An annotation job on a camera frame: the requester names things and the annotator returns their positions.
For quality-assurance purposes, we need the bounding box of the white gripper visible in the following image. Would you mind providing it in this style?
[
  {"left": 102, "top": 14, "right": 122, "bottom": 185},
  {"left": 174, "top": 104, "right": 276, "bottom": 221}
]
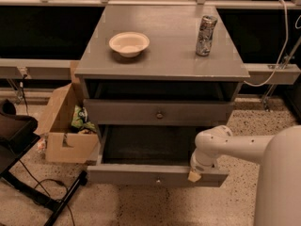
[{"left": 188, "top": 151, "right": 215, "bottom": 183}]

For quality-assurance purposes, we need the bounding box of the grey drawer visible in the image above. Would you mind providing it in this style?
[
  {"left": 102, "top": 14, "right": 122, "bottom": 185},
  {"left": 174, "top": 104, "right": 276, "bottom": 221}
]
[
  {"left": 88, "top": 125, "right": 229, "bottom": 187},
  {"left": 84, "top": 99, "right": 233, "bottom": 127}
]

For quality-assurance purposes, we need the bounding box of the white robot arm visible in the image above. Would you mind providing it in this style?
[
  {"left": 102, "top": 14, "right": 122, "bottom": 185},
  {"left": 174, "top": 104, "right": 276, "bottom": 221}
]
[{"left": 188, "top": 125, "right": 301, "bottom": 226}]

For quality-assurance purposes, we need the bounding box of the grey drawer cabinet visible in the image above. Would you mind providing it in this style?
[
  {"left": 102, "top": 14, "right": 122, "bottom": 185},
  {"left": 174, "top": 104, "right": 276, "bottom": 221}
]
[{"left": 74, "top": 5, "right": 251, "bottom": 134}]

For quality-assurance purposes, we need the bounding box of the grey top drawer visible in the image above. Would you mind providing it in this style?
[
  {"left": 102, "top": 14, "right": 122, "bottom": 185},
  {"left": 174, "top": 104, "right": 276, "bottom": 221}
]
[{"left": 84, "top": 99, "right": 233, "bottom": 127}]

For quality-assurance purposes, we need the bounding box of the green snack bag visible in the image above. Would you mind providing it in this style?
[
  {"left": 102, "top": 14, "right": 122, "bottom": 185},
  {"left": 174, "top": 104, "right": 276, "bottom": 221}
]
[{"left": 71, "top": 105, "right": 96, "bottom": 133}]

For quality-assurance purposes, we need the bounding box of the brown cardboard box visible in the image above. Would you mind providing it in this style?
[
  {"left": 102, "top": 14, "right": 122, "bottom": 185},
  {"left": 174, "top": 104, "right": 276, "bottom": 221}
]
[{"left": 35, "top": 61, "right": 100, "bottom": 164}]

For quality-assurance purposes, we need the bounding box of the crushed drink can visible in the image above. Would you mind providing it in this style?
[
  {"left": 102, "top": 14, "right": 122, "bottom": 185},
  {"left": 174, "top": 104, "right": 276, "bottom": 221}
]
[{"left": 196, "top": 15, "right": 218, "bottom": 57}]

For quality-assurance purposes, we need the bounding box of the black stand with base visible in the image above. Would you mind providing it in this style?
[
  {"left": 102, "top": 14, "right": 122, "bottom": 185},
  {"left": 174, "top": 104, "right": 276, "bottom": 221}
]
[{"left": 0, "top": 100, "right": 87, "bottom": 226}]

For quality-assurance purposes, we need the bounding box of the grey metal railing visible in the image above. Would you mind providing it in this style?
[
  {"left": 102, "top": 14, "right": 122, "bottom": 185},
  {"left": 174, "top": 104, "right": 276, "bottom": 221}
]
[{"left": 0, "top": 0, "right": 301, "bottom": 86}]

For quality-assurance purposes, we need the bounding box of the black floor cable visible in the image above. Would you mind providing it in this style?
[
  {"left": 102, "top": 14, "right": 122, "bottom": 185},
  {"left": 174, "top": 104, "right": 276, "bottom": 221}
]
[{"left": 18, "top": 159, "right": 77, "bottom": 226}]

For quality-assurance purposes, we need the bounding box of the white cable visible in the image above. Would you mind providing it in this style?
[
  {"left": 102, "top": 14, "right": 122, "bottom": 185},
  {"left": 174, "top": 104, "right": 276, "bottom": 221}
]
[{"left": 243, "top": 0, "right": 290, "bottom": 88}]

